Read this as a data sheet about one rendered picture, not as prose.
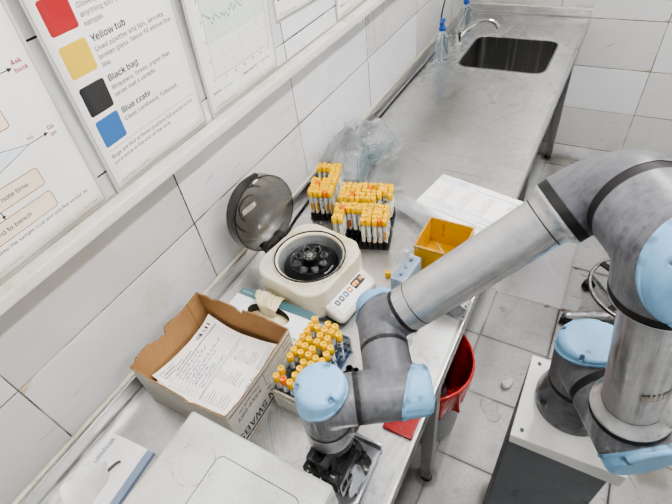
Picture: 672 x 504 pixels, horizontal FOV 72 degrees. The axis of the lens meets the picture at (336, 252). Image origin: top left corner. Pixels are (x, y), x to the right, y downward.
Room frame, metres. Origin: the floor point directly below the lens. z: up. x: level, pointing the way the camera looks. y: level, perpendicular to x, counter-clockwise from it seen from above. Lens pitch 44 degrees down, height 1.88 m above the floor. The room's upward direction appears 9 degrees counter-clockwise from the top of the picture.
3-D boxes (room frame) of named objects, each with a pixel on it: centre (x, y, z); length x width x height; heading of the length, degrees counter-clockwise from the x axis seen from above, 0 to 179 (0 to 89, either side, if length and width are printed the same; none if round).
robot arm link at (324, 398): (0.33, 0.05, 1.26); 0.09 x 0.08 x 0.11; 88
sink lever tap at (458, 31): (2.45, -0.91, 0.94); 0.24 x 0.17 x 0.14; 56
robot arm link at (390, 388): (0.35, -0.05, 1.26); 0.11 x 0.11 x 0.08; 88
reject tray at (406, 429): (0.47, -0.09, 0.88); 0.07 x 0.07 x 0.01; 56
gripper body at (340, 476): (0.33, 0.06, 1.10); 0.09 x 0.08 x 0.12; 146
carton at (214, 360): (0.64, 0.32, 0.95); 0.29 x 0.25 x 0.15; 56
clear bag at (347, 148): (1.43, -0.08, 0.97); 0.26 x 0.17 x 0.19; 160
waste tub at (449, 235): (0.92, -0.31, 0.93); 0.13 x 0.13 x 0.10; 55
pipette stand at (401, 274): (0.83, -0.18, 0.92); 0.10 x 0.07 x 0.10; 141
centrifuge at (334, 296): (0.90, 0.06, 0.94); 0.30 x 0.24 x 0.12; 47
